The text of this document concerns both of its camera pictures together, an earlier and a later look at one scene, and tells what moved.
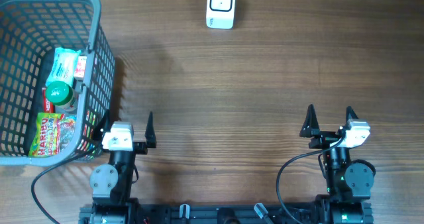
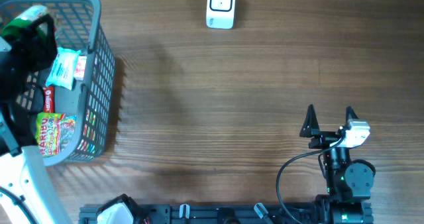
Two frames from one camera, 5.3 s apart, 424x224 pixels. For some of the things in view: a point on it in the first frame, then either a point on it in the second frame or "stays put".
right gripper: [311, 128] stays put
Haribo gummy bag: [55, 134] stays put
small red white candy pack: [80, 67] stays put
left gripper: [141, 147] to [42, 55]
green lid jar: [61, 95] to [26, 18]
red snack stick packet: [47, 106] stays put
